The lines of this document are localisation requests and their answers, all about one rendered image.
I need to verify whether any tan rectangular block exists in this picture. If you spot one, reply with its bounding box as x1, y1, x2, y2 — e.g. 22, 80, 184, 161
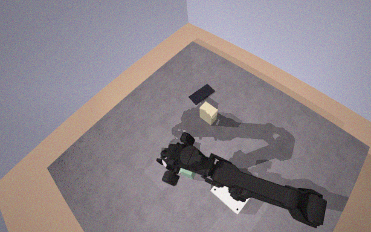
199, 102, 218, 125

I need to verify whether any glass french press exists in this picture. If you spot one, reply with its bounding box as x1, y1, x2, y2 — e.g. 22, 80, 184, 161
156, 150, 167, 167

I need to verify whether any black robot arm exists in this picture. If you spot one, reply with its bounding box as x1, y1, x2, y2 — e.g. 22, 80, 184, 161
165, 144, 327, 228

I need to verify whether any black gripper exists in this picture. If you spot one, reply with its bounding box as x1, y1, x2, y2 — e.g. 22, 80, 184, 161
160, 132, 195, 186

